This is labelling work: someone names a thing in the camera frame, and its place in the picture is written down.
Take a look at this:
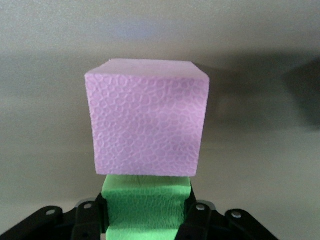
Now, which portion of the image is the pink foam block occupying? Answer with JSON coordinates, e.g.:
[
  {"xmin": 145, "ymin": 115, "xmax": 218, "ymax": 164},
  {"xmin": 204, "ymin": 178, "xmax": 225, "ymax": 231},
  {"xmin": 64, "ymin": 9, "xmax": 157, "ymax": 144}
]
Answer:
[{"xmin": 84, "ymin": 58, "xmax": 210, "ymax": 177}]

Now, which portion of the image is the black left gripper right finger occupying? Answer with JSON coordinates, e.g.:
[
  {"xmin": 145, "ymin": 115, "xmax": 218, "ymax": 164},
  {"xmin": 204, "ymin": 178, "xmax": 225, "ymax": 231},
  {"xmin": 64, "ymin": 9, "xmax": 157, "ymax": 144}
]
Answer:
[{"xmin": 174, "ymin": 191, "xmax": 278, "ymax": 240}]

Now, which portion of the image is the green foam block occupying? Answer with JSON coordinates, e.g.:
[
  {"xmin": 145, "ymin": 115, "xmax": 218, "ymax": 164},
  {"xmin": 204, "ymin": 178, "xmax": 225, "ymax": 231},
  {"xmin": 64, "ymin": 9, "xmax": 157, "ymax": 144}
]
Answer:
[{"xmin": 101, "ymin": 174, "xmax": 193, "ymax": 240}]

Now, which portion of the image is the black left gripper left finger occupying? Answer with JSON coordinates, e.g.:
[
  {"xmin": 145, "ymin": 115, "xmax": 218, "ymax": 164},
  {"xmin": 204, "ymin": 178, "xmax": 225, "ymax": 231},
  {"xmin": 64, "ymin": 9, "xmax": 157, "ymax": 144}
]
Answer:
[{"xmin": 6, "ymin": 192, "xmax": 111, "ymax": 240}]

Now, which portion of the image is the brown table cover sheet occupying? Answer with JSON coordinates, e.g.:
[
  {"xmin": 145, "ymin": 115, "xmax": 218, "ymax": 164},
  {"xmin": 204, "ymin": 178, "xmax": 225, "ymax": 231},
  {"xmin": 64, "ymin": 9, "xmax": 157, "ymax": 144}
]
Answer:
[{"xmin": 0, "ymin": 0, "xmax": 320, "ymax": 240}]

